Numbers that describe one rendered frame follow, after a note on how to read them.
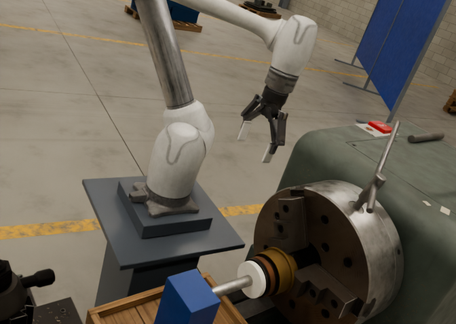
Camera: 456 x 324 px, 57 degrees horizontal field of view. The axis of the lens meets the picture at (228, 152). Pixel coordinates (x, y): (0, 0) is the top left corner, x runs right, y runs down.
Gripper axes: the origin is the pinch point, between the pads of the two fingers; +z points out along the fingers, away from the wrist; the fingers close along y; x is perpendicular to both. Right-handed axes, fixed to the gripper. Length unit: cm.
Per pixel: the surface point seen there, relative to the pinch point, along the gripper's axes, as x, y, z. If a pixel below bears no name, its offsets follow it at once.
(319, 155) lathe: -6.0, 28.1, -14.0
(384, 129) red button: 24.8, 23.0, -20.1
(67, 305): -66, 37, 10
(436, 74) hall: 1036, -481, 36
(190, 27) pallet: 329, -586, 81
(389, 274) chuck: -13, 60, -6
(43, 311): -69, 37, 10
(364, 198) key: -18, 50, -18
